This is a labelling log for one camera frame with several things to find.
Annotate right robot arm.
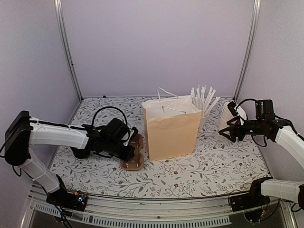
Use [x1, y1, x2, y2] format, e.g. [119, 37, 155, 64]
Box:
[219, 99, 304, 211]

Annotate brown cardboard cup carrier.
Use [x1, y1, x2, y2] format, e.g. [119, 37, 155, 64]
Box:
[120, 134, 144, 171]

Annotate left aluminium frame post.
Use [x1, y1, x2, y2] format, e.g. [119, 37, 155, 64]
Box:
[54, 0, 84, 102]

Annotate brown paper bag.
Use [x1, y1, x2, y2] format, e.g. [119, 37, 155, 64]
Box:
[142, 87, 202, 162]

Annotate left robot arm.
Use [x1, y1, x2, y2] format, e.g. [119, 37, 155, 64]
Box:
[0, 111, 138, 206]

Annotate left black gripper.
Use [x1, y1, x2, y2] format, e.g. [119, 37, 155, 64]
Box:
[104, 140, 135, 162]

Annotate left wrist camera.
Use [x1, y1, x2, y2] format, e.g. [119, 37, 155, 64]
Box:
[122, 127, 138, 146]

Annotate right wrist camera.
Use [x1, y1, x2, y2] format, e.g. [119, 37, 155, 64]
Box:
[227, 101, 247, 125]

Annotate floral table mat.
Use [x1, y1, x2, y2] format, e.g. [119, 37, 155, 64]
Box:
[50, 98, 270, 199]

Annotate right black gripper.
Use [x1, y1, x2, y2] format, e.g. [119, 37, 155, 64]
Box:
[220, 116, 265, 143]

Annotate stack of white paper cups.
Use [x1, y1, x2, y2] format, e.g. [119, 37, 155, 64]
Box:
[218, 101, 247, 131]

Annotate aluminium frame post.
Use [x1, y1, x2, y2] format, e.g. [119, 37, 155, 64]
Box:
[233, 0, 261, 101]
[54, 0, 84, 102]

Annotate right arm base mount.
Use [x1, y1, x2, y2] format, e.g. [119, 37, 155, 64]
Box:
[228, 177, 272, 223]

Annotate stack of black lids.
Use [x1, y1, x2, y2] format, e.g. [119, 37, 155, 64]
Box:
[71, 148, 90, 159]

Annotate right aluminium frame post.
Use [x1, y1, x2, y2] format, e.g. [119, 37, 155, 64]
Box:
[233, 0, 261, 101]

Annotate front aluminium rail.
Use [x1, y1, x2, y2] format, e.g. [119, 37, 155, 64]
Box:
[20, 184, 300, 228]

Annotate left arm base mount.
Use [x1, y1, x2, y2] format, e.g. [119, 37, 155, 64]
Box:
[46, 175, 88, 211]

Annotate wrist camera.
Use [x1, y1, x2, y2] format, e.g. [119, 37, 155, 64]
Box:
[227, 101, 247, 125]
[122, 127, 138, 146]

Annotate bundle of wrapped straws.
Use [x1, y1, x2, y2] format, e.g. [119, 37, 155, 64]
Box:
[190, 85, 221, 114]

